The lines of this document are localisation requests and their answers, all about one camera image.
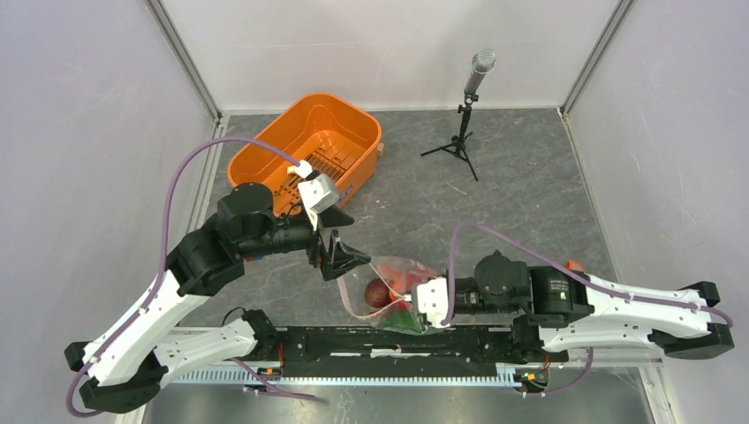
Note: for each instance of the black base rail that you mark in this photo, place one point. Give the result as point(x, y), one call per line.
point(462, 351)

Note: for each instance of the black tripod stand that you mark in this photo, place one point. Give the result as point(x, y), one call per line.
point(457, 145)

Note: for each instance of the orange plastic basket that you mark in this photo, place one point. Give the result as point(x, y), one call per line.
point(334, 136)

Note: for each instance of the silver microphone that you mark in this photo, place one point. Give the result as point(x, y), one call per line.
point(483, 62)

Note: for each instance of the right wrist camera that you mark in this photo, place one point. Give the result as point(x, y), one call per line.
point(431, 302)

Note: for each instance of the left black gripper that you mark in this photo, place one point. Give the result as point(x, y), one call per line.
point(344, 258)

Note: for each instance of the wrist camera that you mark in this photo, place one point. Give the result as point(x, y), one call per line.
point(318, 192)
point(431, 302)

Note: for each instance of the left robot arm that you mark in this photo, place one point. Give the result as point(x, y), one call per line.
point(129, 364)

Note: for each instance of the green toy bok choy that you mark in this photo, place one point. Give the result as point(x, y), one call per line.
point(401, 321)

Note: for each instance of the red toy tomato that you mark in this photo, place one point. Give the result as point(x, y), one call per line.
point(401, 283)

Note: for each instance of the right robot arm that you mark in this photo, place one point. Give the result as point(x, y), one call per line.
point(558, 310)

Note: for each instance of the dark purple toy plum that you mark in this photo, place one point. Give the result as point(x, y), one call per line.
point(377, 294)

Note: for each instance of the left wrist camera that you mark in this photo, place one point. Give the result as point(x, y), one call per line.
point(318, 192)

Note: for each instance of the clear polka dot zip bag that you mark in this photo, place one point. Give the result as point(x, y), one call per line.
point(353, 284)

